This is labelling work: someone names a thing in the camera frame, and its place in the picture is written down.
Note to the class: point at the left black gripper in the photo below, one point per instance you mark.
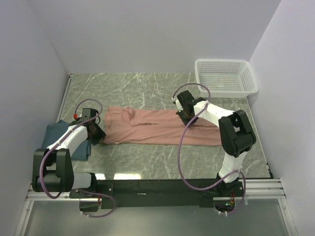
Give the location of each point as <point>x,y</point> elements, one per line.
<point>101,134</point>

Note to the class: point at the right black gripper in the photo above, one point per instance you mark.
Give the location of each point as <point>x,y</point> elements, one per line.
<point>180,114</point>

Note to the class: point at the pink t shirt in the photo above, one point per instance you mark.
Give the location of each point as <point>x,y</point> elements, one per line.
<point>157,127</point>

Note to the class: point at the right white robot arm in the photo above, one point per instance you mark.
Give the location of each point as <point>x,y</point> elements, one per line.
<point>236,132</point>

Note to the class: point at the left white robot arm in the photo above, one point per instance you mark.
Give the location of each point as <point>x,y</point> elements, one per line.
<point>52,166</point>

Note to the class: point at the folded blue t shirt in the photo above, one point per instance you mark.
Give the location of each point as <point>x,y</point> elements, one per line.
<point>56,130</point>

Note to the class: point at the white plastic basket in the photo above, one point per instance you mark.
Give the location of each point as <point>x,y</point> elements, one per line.
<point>225,78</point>

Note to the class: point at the black base beam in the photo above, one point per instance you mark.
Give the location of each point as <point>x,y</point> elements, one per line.
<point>157,193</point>

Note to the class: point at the aluminium frame rail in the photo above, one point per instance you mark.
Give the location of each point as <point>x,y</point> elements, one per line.
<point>255,189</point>

